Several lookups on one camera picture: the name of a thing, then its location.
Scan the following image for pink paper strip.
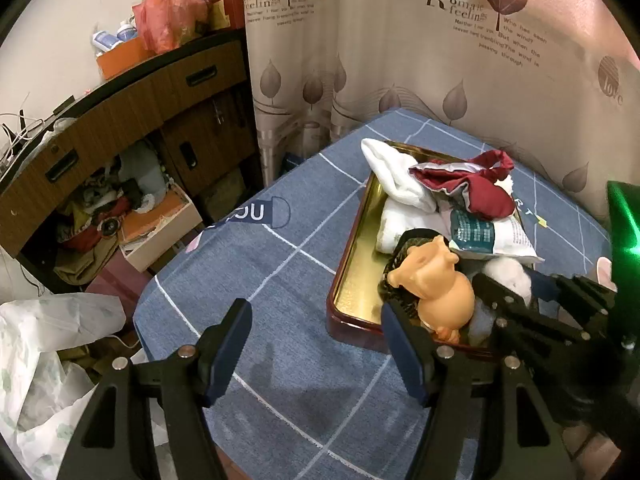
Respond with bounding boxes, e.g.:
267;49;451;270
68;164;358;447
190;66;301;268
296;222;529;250
186;232;203;254

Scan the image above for white blue bottle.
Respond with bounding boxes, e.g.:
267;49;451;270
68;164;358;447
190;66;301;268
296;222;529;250
91;30;122;53

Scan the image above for brown wooden cabinet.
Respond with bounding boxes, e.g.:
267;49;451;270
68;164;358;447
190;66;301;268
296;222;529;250
0;29;262;281

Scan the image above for pink ceramic mug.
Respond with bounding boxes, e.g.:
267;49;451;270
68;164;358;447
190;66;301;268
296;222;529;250
592;257;617;292

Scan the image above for white fluffy plush with black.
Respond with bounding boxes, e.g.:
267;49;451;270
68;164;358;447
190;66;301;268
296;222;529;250
483;257;533;307

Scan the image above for red and gold tin box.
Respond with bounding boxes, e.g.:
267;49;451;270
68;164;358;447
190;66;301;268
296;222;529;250
328;142;514;352

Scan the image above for beige leaf print curtain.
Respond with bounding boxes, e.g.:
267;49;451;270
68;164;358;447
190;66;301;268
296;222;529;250
244;0;639;218

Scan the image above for teal and white snack packet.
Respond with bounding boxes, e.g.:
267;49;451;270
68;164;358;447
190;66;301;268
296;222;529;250
449;209;544;264

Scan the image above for dark patterned brown sock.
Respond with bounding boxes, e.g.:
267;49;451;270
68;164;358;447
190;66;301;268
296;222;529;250
378;229;454;320

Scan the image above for orange rubber pig toy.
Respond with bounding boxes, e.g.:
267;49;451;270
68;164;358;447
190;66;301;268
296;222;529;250
385;235;475;344

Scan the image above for open drawer with clutter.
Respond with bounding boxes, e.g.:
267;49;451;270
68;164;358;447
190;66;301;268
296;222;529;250
118;184;202;272

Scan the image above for blue checked tablecloth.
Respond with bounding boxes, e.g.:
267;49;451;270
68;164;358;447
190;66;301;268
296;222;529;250
131;106;614;480

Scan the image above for orange box on cabinet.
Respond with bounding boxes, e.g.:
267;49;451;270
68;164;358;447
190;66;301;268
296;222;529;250
96;37;155;80

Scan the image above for red satin pouch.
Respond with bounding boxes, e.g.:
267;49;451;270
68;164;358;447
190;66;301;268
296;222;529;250
409;150;515;220

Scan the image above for red box on cabinet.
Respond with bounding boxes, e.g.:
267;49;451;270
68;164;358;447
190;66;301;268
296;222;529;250
209;0;245;32

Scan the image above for white charging cables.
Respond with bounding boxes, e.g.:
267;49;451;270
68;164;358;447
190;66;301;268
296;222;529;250
0;91;47;172

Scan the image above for white plastic bag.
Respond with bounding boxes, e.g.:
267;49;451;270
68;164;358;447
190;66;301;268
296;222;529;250
0;291;172;480

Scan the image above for white long sock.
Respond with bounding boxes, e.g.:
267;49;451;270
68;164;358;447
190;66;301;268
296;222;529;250
375;197;450;254

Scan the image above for orange red plastic bag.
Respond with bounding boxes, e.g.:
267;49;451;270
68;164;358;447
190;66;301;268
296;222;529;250
132;0;209;54

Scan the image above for navy love you face mask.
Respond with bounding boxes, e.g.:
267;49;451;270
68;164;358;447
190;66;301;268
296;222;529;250
208;196;292;230

